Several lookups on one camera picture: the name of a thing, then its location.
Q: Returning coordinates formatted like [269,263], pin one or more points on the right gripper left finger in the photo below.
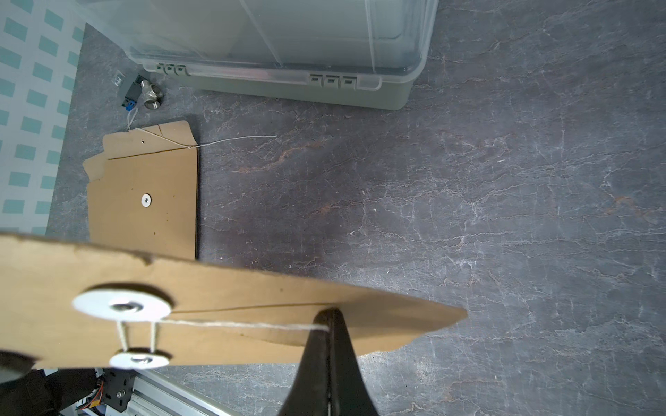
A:
[309,393]

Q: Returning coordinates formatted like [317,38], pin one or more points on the small metal parts cluster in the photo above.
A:
[136,88]

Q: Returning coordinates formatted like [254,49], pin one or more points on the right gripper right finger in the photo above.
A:
[348,393]

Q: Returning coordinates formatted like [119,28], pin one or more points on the brown file bag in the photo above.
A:
[77,305]
[143,191]

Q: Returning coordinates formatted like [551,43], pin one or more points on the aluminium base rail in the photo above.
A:
[125,392]

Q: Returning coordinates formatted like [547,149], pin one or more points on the clear plastic storage box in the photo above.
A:
[355,53]

